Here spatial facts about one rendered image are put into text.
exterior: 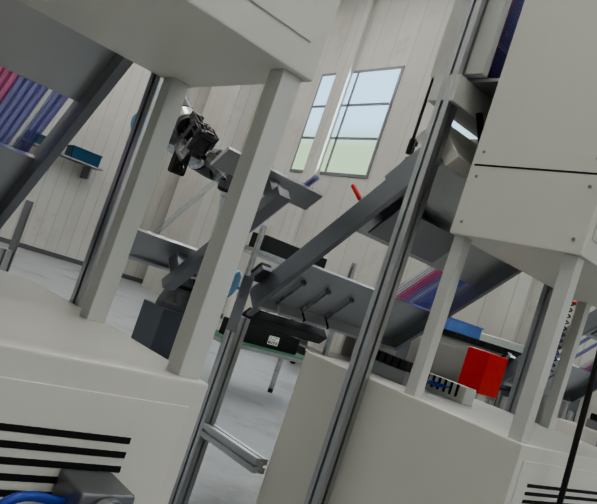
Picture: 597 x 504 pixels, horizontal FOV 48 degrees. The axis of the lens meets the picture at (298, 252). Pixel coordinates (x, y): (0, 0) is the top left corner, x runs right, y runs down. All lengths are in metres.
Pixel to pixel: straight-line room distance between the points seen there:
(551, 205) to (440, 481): 0.61
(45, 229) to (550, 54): 11.47
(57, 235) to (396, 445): 11.41
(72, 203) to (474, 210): 11.43
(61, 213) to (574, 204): 11.62
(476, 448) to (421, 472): 0.14
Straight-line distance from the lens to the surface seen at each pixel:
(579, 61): 1.59
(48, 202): 12.57
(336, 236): 1.80
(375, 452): 1.58
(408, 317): 2.36
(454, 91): 1.68
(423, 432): 1.50
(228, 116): 12.04
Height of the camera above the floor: 0.75
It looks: 4 degrees up
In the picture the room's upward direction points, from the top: 19 degrees clockwise
